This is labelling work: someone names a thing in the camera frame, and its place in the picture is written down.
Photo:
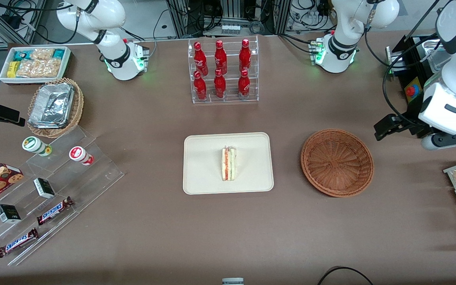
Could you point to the Snickers chocolate bar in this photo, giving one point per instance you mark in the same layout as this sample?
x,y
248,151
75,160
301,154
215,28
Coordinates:
x,y
54,210
17,242

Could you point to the cream rectangular serving tray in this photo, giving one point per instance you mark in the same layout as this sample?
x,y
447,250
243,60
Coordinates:
x,y
204,163

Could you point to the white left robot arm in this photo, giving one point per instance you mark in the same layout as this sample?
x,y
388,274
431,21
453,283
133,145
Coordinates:
x,y
342,39

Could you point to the triangular sandwich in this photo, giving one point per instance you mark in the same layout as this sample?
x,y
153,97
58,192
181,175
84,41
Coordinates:
x,y
228,164

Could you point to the light tan wicker basket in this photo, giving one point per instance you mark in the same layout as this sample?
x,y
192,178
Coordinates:
x,y
78,107

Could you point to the clear acrylic bottle rack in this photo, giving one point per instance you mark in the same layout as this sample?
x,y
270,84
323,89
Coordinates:
x,y
230,101

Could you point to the clear acrylic step display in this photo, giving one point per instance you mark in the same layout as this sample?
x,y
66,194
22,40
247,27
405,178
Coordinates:
x,y
93,178

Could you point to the black hot food warmer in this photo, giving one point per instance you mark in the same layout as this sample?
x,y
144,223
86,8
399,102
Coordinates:
x,y
397,59

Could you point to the round brown wicker basket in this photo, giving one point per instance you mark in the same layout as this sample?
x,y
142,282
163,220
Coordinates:
x,y
337,163

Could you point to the green lidded drink bottle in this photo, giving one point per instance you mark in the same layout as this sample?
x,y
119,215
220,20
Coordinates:
x,y
33,144

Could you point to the small grey metal block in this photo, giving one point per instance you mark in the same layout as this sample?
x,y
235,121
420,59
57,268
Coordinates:
x,y
232,281

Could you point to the stacked aluminium foil containers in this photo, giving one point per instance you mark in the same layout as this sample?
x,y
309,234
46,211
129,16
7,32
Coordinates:
x,y
52,105

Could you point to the black camera clamp mount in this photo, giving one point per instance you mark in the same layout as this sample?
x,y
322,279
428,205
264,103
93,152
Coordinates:
x,y
2,113

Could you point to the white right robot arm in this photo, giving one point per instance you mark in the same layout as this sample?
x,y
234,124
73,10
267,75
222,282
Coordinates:
x,y
105,23

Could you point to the white power strip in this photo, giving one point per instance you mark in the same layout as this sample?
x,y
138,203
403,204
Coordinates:
x,y
230,29

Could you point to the clear bag of crackers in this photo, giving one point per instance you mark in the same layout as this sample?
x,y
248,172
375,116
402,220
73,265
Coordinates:
x,y
38,68

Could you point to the yellow snack packet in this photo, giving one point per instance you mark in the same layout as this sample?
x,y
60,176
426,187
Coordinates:
x,y
12,69

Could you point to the white rectangular snack bin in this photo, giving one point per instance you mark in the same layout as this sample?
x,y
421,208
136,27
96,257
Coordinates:
x,y
66,67

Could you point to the red soda bottle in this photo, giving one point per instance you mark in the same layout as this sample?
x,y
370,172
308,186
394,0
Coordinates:
x,y
220,58
245,56
244,85
219,86
200,59
200,88

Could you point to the red lidded drink bottle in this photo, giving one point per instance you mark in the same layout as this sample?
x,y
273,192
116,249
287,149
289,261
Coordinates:
x,y
78,154

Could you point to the small dark green box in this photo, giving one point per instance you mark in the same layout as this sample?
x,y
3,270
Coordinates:
x,y
8,213
44,188

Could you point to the teal snack packet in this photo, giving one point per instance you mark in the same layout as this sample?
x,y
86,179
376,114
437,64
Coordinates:
x,y
21,54
58,54

